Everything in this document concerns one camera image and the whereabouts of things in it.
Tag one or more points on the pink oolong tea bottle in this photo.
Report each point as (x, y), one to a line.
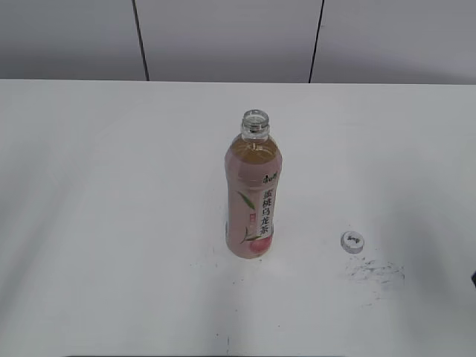
(253, 164)

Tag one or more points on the white bottle cap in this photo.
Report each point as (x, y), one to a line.
(352, 242)

